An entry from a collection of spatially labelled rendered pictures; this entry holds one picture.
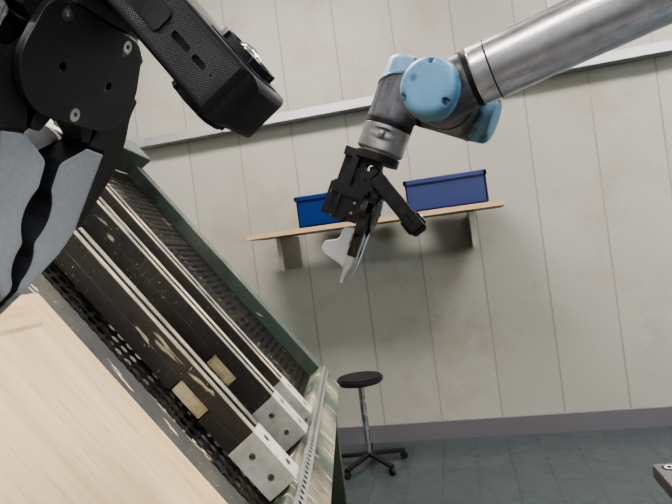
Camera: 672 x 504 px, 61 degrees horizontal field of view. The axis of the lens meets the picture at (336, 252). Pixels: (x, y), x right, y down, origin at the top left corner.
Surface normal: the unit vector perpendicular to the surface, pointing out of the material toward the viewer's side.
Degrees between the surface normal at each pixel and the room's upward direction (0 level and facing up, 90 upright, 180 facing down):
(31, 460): 55
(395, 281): 90
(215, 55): 91
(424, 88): 90
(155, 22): 91
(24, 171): 118
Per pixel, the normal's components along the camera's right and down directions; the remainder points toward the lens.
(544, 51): -0.26, 0.44
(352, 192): -0.21, 0.02
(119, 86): 0.91, 0.36
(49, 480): 0.74, -0.67
